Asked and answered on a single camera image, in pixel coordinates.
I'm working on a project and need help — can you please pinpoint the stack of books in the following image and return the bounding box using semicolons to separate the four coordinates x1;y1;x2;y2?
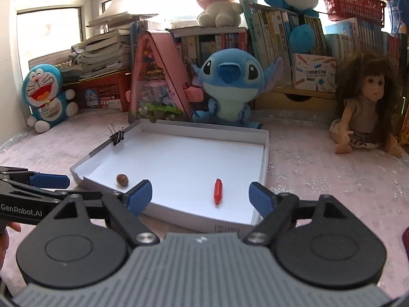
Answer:
68;12;155;79

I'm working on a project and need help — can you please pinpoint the small brown acorn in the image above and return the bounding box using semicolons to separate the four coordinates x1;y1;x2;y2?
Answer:
116;173;129;187

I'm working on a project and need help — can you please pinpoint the red wire basket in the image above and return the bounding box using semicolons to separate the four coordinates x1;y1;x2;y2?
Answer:
323;0;386;26

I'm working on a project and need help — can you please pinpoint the Stitch plush toy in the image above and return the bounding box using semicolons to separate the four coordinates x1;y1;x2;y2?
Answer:
192;49;284;129

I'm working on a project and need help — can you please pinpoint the small black binder clip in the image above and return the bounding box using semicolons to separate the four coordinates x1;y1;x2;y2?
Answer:
108;124;124;146

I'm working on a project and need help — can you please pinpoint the row of books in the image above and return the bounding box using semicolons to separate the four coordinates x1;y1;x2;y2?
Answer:
130;1;409;87

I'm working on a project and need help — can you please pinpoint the Doraemon plush toy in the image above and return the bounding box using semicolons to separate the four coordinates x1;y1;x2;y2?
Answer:
21;64;79;134

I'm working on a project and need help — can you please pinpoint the white patterned cardboard box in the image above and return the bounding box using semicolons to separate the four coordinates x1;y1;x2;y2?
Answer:
292;53;337;94

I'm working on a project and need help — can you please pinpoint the red plastic crate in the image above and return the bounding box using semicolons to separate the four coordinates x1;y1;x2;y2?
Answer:
65;71;132;112

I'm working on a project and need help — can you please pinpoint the white cardboard box tray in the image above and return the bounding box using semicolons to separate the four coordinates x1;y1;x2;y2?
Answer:
71;120;269;236

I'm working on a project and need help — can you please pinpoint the brown haired doll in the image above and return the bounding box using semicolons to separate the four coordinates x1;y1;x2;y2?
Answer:
329;51;408;159

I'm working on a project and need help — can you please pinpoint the person left hand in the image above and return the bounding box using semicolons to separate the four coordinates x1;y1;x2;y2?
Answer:
0;222;21;270

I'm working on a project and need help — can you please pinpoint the pink triangular dollhouse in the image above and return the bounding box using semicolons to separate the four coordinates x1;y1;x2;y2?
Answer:
128;31;204;123

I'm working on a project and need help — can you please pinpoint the red crayon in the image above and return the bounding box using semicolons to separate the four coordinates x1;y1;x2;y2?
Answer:
213;178;223;206

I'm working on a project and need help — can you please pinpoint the pink bunny plush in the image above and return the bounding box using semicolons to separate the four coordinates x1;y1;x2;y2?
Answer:
196;0;243;28

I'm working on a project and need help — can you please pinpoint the wooden drawer shelf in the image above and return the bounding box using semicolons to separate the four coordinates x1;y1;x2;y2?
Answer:
254;87;336;114

